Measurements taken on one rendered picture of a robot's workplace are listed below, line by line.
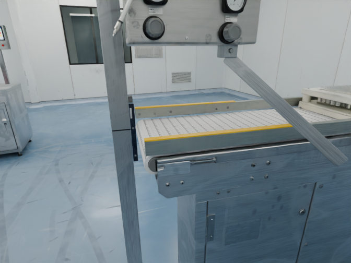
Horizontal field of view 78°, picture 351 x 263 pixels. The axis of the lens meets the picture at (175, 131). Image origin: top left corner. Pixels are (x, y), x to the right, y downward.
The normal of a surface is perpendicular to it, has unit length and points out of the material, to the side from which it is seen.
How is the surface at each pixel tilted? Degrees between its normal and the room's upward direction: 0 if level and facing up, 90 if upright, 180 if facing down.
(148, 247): 0
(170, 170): 90
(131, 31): 90
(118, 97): 90
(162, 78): 90
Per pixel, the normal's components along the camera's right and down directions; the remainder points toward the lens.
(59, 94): 0.35, 0.32
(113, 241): -0.01, -0.94
